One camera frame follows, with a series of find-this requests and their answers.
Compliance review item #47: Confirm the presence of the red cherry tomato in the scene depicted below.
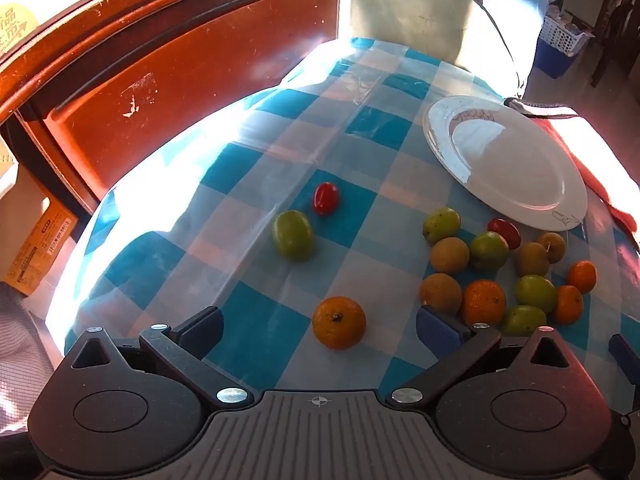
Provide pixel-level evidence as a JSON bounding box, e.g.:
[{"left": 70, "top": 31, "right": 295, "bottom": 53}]
[
  {"left": 312, "top": 182, "right": 341, "bottom": 217},
  {"left": 487, "top": 217, "right": 522, "bottom": 251}
]

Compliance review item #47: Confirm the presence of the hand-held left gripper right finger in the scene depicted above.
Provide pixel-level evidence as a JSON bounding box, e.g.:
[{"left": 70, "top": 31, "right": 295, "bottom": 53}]
[{"left": 385, "top": 304, "right": 571, "bottom": 406}]

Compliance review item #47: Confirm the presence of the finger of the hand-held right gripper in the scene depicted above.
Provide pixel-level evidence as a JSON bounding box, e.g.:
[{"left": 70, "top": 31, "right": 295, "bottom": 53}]
[{"left": 608, "top": 334, "right": 640, "bottom": 378}]

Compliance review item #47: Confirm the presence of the white plastic basket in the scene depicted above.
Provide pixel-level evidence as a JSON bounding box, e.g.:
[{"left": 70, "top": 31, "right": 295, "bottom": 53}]
[{"left": 542, "top": 7, "right": 596, "bottom": 58}]

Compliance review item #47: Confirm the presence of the brown longan with stem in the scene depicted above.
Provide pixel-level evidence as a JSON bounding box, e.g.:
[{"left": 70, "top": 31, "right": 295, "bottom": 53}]
[{"left": 536, "top": 231, "right": 567, "bottom": 264}]

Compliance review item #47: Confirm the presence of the white printed plate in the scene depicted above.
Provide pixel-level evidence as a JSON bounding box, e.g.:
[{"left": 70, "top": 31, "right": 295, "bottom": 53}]
[{"left": 422, "top": 95, "right": 589, "bottom": 232}]

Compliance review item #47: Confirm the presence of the blue storage bin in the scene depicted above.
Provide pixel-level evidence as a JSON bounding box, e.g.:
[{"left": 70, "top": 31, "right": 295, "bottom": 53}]
[{"left": 532, "top": 35, "right": 581, "bottom": 81}]

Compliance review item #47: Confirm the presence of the yellow cardboard box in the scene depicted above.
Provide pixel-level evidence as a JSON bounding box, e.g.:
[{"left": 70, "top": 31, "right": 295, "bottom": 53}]
[{"left": 2, "top": 195, "right": 81, "bottom": 296}]

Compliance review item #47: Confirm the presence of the pale cardboard box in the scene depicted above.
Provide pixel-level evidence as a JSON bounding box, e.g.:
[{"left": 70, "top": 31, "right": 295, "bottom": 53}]
[{"left": 0, "top": 137, "right": 33, "bottom": 201}]

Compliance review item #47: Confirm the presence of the blue white checked tablecloth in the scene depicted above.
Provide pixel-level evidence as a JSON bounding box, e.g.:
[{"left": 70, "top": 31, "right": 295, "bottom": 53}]
[{"left": 60, "top": 37, "right": 640, "bottom": 401}]

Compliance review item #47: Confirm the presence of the orange mandarin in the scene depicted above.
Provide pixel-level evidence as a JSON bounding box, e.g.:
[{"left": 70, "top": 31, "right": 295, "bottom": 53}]
[
  {"left": 551, "top": 285, "right": 585, "bottom": 325},
  {"left": 567, "top": 260, "right": 598, "bottom": 295},
  {"left": 312, "top": 296, "right": 367, "bottom": 351},
  {"left": 461, "top": 280, "right": 507, "bottom": 326}
]

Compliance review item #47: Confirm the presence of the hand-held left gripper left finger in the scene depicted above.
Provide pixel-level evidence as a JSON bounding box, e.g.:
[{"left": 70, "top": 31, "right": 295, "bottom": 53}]
[{"left": 65, "top": 306, "right": 251, "bottom": 406}]

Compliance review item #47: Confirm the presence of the dark wooden chair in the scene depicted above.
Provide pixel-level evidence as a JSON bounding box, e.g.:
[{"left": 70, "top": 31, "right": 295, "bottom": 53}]
[{"left": 590, "top": 0, "right": 640, "bottom": 91}]

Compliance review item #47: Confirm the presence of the orange towel black trim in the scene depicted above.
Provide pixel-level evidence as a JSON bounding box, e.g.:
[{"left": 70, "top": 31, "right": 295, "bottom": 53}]
[{"left": 505, "top": 97, "right": 640, "bottom": 256}]

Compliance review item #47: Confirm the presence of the red-brown wooden headboard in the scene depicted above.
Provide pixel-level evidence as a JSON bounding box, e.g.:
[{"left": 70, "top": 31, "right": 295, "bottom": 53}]
[{"left": 0, "top": 0, "right": 356, "bottom": 216}]

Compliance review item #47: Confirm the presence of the white printed cardboard box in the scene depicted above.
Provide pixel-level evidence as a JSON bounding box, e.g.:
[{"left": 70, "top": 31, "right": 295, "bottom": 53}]
[{"left": 0, "top": 0, "right": 166, "bottom": 61}]

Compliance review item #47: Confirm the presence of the light striped cloth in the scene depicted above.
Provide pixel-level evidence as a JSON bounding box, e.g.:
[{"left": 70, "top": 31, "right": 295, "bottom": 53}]
[{"left": 0, "top": 282, "right": 66, "bottom": 441}]

